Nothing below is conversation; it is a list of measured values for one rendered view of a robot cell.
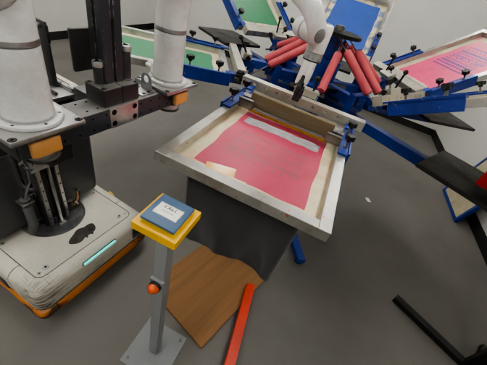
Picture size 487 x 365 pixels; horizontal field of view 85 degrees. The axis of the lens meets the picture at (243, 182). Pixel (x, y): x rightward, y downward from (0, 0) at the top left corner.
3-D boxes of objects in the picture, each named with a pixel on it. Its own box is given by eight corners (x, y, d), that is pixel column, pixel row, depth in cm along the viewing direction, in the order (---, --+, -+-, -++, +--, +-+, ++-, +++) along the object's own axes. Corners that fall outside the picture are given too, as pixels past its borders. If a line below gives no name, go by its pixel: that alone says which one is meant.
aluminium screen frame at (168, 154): (325, 242, 77) (331, 234, 75) (154, 160, 86) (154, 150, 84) (346, 137, 138) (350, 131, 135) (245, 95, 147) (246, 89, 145)
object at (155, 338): (160, 386, 119) (180, 266, 60) (119, 360, 122) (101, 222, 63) (187, 338, 136) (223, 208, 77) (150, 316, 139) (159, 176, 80)
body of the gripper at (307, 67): (306, 51, 113) (296, 78, 120) (301, 55, 105) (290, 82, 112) (322, 58, 112) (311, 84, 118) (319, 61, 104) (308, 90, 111)
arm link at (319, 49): (308, 18, 93) (294, 11, 99) (297, 51, 99) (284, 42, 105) (339, 26, 100) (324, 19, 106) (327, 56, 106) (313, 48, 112)
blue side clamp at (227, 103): (227, 119, 124) (230, 104, 119) (218, 114, 124) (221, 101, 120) (251, 101, 147) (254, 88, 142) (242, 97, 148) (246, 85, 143)
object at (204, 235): (268, 284, 111) (309, 214, 85) (176, 235, 118) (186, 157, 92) (270, 278, 114) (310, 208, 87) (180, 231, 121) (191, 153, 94)
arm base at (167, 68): (132, 73, 88) (131, 20, 79) (159, 67, 98) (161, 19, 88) (169, 91, 85) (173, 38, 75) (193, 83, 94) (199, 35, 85)
